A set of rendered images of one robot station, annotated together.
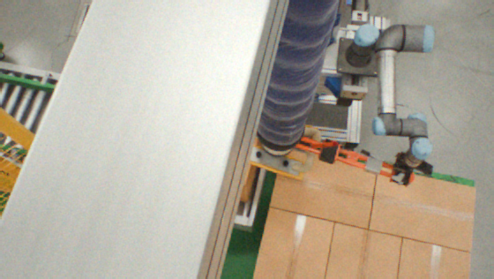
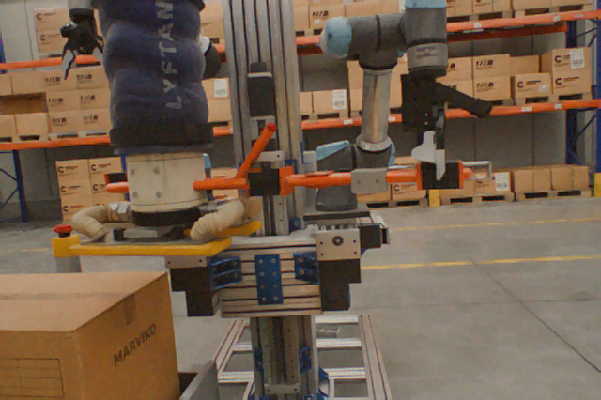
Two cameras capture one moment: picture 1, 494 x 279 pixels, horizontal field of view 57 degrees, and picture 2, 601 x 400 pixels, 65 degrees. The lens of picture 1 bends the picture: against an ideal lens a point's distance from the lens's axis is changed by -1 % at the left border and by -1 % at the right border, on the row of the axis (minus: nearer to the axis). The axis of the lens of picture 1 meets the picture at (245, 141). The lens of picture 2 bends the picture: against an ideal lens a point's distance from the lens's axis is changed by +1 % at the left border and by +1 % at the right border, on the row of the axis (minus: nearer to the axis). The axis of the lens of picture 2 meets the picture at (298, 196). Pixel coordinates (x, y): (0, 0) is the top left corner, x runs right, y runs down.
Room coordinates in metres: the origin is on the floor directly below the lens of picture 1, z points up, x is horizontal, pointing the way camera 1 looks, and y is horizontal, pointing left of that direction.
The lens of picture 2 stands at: (-0.33, -0.31, 1.28)
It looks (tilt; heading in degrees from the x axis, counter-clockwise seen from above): 7 degrees down; 352
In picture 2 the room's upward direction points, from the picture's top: 4 degrees counter-clockwise
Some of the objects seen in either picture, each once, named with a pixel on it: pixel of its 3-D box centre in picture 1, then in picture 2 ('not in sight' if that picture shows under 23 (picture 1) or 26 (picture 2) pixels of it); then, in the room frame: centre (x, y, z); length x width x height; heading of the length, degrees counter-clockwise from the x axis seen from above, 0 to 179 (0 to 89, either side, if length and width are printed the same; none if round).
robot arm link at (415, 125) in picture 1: (413, 127); (404, 31); (0.66, -0.70, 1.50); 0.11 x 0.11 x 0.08; 82
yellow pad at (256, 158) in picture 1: (272, 160); (148, 238); (0.70, -0.12, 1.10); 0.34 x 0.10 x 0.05; 66
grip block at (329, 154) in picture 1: (329, 151); (270, 181); (0.68, -0.39, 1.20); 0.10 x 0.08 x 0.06; 156
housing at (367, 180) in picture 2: (372, 166); (370, 180); (0.60, -0.59, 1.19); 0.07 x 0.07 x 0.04; 66
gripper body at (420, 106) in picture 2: (406, 162); (423, 102); (0.56, -0.69, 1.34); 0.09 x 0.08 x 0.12; 66
